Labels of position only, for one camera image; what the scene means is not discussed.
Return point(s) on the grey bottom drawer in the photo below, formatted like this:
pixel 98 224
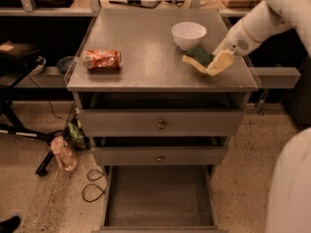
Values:
pixel 158 199

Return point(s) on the crushed orange soda can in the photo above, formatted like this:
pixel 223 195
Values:
pixel 102 59

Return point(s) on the dark bowl on shelf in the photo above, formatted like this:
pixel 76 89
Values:
pixel 65 63

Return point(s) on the green snack bag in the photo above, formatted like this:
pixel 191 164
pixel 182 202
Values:
pixel 77 136

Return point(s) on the yellow green sponge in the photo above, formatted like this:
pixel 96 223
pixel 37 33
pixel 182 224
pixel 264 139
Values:
pixel 198 58

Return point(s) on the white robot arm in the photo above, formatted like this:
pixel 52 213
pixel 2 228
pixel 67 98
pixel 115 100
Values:
pixel 289 200

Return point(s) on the white ceramic bowl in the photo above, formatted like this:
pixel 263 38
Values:
pixel 188 35

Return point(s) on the black tripod stand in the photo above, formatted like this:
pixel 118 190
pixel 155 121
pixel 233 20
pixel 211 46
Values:
pixel 17 128

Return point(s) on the grey middle drawer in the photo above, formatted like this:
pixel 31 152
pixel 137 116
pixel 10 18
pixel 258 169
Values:
pixel 135 151

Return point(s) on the clear plastic bottle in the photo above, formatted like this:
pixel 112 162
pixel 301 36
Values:
pixel 64 155

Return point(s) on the grey top drawer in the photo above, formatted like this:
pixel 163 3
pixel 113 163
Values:
pixel 159 115

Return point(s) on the black shoe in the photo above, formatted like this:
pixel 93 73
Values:
pixel 10 225

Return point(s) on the grey drawer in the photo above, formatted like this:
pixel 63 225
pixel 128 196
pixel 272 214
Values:
pixel 135 151
pixel 159 115
pixel 158 199

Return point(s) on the grey drawer cabinet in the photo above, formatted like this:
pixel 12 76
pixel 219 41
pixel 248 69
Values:
pixel 152 63

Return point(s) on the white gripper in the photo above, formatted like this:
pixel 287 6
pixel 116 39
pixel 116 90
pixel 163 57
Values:
pixel 238 40

